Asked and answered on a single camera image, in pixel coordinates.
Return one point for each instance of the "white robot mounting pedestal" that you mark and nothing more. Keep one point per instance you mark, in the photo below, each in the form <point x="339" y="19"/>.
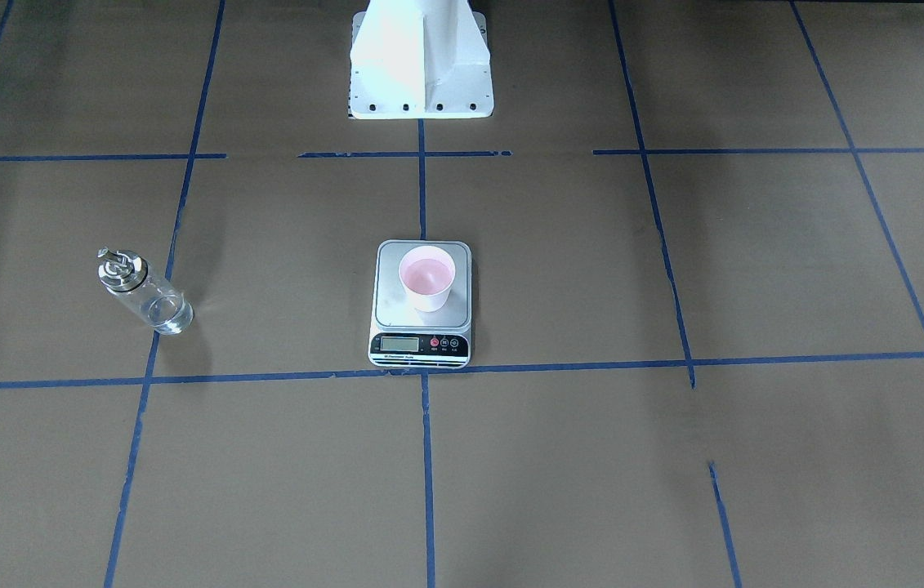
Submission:
<point x="420" y="60"/>

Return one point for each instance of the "white digital kitchen scale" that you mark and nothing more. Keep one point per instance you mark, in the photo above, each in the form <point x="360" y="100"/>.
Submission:
<point x="402" y="337"/>

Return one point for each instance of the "glass sauce bottle metal spout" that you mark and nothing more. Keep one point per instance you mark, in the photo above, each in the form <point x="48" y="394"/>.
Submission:
<point x="129" y="277"/>

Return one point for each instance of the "pink plastic cup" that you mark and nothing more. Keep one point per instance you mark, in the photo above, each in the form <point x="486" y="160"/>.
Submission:
<point x="427" y="274"/>

